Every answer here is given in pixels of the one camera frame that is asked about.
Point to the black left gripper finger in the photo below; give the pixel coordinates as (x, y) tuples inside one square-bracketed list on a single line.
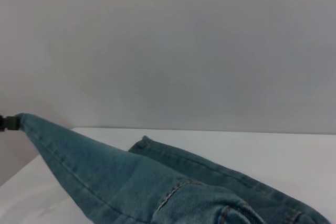
[(10, 123)]

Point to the blue denim shorts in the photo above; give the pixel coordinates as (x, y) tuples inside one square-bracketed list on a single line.
[(118, 176)]

